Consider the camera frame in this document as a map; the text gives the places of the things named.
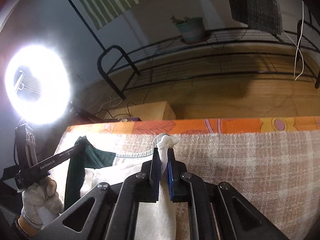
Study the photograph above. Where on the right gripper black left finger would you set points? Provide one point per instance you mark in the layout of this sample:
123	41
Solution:
155	175

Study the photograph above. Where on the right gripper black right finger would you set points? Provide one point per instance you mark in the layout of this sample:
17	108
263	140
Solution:
172	173

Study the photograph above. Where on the green and white garment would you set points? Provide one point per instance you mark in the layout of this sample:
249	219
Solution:
134	214

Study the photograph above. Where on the left gloved hand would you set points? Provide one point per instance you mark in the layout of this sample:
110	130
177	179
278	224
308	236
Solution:
41	205

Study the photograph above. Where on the cardboard box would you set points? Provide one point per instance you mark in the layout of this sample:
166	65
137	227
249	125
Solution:
145	112

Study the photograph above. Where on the beige plaid blanket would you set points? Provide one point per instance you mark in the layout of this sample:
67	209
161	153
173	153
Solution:
277	172

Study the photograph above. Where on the black metal rack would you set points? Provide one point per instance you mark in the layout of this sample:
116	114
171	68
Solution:
228	51

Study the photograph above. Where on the potted plant teal pot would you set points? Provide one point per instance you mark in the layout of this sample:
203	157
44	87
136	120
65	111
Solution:
192	29

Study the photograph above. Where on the dark checked hanging cloth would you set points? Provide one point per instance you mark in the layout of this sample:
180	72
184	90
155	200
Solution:
262	15

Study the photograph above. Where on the bright ring light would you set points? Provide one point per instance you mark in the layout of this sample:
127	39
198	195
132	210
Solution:
37	84

